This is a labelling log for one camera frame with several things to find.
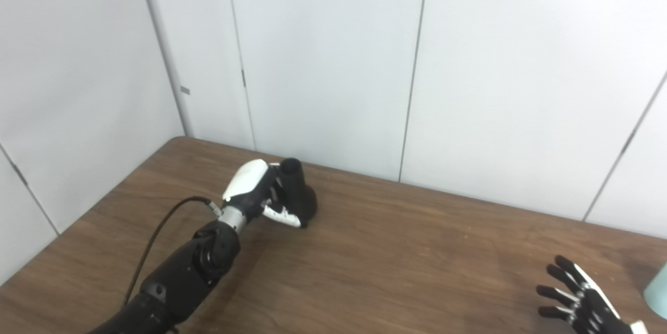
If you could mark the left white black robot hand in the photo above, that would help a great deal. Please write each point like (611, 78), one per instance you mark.
(245, 183)

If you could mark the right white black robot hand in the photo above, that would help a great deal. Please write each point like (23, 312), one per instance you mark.
(594, 313)

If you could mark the black flared nozzle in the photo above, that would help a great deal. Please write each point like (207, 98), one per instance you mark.
(302, 196)

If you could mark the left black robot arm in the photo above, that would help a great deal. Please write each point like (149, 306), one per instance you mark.
(182, 276)

